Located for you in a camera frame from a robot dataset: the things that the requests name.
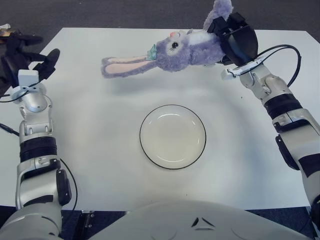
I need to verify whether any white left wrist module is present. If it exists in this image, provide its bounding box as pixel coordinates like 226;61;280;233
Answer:
17;69;40;88

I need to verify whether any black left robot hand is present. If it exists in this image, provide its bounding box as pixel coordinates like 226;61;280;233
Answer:
0;33;61;89

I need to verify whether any white plate with black rim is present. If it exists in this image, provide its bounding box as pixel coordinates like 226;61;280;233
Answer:
139;104;207;172

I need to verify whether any purple plush bunny doll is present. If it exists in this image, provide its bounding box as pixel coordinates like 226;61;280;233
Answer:
101;0;235;80

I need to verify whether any grey robot torso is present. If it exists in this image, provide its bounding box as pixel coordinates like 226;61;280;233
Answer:
92;198;316;240

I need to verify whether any black metal bracket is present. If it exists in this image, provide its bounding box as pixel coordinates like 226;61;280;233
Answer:
74;210;95;240

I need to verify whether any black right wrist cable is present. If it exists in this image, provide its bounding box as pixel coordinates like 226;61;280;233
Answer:
254;44;303;88

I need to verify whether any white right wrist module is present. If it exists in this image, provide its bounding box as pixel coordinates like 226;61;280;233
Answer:
221;68;237;81

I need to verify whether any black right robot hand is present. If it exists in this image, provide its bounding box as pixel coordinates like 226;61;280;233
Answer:
206;12;260;67

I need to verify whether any black and gold box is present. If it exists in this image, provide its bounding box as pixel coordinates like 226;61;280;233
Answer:
0;29;20;45

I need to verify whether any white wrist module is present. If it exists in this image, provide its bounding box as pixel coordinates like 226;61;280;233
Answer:
17;69;40;88
221;68;237;81

